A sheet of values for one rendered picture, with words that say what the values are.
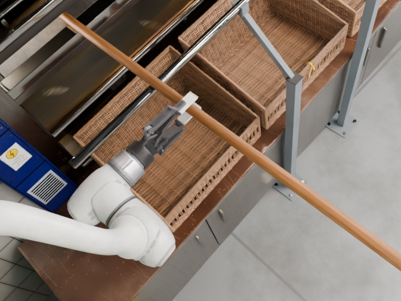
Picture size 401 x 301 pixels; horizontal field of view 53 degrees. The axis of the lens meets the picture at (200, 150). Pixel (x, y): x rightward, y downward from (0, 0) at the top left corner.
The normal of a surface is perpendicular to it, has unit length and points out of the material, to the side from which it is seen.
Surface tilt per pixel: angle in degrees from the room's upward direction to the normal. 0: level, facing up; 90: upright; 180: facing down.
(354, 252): 0
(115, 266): 0
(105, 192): 16
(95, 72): 70
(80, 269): 0
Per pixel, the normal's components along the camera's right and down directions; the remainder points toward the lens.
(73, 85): 0.61, 0.36
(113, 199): 0.04, -0.34
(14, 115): 0.72, 0.55
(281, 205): -0.18, -0.45
